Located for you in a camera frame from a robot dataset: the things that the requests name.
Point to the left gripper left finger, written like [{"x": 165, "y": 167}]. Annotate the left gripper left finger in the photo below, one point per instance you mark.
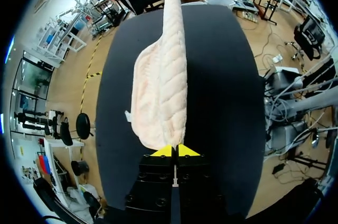
[{"x": 154, "y": 179}]

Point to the pale pink fluffy towel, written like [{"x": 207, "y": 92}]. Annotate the pale pink fluffy towel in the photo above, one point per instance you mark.
[{"x": 163, "y": 86}]

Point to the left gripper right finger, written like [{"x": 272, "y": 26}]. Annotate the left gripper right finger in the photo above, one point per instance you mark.
[{"x": 195, "y": 181}]

